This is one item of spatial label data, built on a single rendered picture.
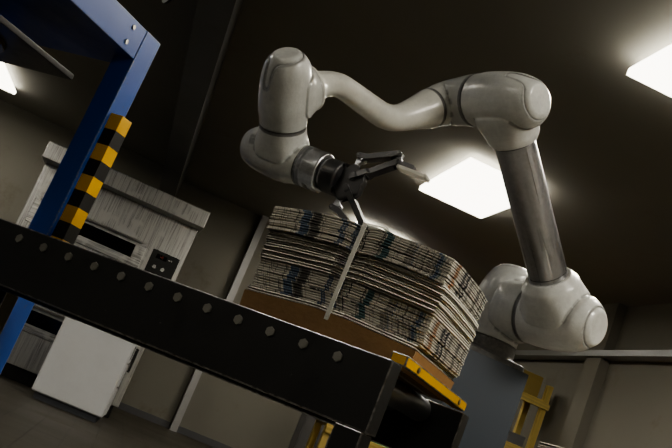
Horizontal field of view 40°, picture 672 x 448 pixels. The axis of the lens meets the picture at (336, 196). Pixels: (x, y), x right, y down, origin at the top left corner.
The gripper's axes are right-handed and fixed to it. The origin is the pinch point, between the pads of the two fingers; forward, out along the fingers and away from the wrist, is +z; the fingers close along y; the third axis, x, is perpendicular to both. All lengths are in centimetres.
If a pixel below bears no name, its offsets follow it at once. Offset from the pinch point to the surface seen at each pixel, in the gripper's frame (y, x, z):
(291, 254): 20.1, 12.7, -11.6
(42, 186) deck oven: -5, -532, -600
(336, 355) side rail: 33.9, 29.9, 13.7
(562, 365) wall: -94, -845, -130
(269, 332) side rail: 35.5, 29.9, 1.1
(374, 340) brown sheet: 28.0, 13.4, 11.7
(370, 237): 11.2, 13.4, 1.9
